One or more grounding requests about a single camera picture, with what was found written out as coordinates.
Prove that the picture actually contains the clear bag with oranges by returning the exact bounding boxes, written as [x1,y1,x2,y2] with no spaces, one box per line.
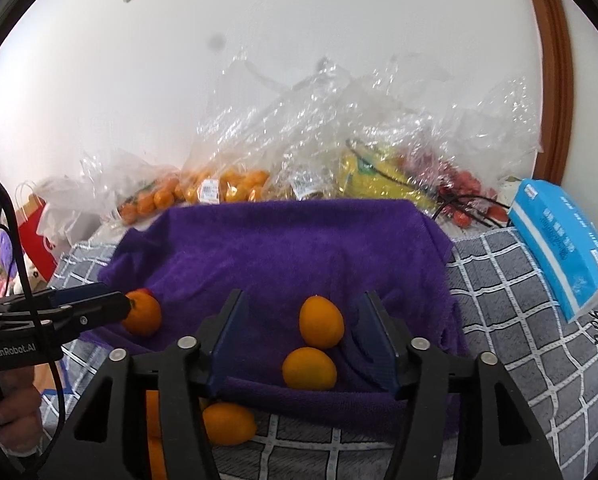
[82,150,185,226]

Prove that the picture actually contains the orange with green stem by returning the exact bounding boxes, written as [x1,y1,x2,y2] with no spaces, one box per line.
[122,289,162,337]

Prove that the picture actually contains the purple towel covered tray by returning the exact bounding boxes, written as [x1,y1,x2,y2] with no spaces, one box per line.
[82,199,472,442]

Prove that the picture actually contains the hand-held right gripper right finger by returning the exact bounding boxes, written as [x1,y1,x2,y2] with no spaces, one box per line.
[354,290,564,480]

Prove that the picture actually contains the brown wooden door frame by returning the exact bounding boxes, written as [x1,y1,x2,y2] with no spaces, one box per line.
[521,0,574,186]

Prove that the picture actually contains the labelled bag of oranges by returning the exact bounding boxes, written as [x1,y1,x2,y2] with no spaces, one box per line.
[179,167,272,206]

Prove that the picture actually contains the person's left hand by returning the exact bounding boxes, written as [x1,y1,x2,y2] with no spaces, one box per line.
[0,365,44,458]

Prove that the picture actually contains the blue tissue pack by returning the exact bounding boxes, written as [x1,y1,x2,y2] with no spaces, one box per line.
[507,178,598,324]

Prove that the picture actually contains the yellow banana bunch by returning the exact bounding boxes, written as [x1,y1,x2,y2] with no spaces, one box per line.
[336,142,440,211]

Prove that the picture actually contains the pile of cherry tomatoes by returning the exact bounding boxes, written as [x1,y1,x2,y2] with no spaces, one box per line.
[404,152,504,228]

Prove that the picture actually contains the thin black cable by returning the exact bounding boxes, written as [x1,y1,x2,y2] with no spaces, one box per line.
[429,190,512,231]

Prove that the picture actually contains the red paper bag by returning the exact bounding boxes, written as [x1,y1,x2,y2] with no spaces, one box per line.
[14,182,62,283]

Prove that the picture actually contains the white plastic bag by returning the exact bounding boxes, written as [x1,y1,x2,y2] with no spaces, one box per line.
[34,176,105,241]

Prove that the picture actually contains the crumpled clear plastic wrap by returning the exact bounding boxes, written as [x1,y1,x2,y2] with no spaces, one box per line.
[194,50,544,211]

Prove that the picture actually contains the grey checkered blanket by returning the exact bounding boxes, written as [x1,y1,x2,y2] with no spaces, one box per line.
[34,225,598,480]

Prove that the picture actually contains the white spotted plush toy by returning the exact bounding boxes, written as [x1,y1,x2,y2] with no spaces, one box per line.
[9,255,47,293]

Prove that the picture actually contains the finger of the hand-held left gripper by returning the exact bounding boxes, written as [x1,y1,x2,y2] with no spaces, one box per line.
[54,292,132,341]
[0,283,117,317]

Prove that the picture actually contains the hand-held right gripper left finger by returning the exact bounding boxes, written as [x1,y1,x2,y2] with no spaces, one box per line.
[59,289,250,480]

